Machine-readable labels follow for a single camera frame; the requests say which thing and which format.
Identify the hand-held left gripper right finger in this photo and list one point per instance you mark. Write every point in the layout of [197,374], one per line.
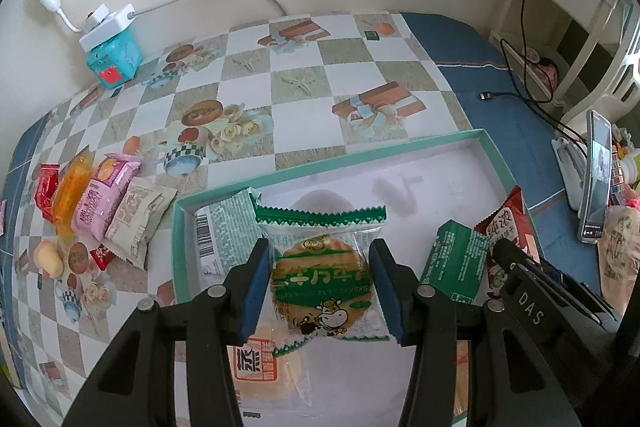
[387,292]

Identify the small red candy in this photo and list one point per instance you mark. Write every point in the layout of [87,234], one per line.
[102,256]

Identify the clear green rice cracker packet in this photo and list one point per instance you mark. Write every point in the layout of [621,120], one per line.
[320,277]

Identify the translucent plastic bag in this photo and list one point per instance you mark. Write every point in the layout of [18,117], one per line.
[620,252]

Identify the teal toy box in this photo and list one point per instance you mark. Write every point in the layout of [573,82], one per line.
[115,57]

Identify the beige snack packet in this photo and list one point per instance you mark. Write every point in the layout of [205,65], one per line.
[137,214]

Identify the red snack packet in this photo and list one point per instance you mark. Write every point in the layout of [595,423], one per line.
[46,192]

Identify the dark green snack packet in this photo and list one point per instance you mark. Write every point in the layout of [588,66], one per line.
[452,257]

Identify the pink object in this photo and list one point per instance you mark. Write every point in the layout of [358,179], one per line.
[547,69]

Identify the white lattice basket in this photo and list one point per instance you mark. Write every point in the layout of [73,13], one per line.
[627,72]

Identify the white phone stand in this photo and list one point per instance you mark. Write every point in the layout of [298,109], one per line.
[567,167]

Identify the green white wafer packet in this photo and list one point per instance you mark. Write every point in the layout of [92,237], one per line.
[222,227]

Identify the clear steamed cake packet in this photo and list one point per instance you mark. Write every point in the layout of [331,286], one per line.
[270,382]

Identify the pink snack packet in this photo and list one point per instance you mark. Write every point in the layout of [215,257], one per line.
[100,199]

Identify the teal cardboard tray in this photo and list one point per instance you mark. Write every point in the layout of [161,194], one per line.
[350,177]

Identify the smartphone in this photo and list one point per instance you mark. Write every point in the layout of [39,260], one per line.
[595,177]

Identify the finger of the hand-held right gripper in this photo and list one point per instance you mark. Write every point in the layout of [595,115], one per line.
[575,294]
[530,307]

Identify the cream pudding cup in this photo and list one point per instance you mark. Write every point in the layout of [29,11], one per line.
[50,259]

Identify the small white bottle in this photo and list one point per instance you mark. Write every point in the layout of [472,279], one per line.
[627,167]

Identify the orange jelly packet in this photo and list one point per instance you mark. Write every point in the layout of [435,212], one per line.
[70,194]

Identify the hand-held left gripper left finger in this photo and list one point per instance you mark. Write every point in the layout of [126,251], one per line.
[252,292]

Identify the dark red milk packet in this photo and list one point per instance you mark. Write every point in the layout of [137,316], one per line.
[507,227]

